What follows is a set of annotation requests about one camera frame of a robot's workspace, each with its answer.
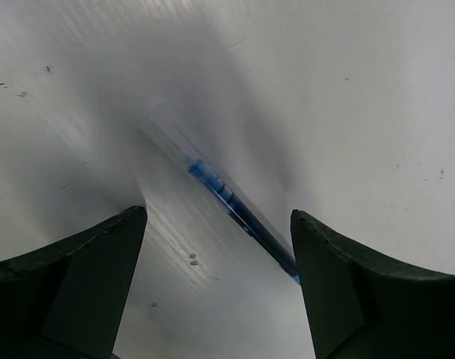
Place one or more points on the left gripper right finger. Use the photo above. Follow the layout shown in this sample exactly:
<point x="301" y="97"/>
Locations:
<point x="361" y="303"/>

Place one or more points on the blue pen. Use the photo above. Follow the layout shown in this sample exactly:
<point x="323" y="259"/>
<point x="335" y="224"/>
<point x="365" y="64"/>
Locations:
<point x="164" y="127"/>

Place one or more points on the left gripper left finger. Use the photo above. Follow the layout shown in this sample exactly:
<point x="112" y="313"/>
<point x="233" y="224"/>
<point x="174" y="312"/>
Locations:
<point x="66" y="300"/>

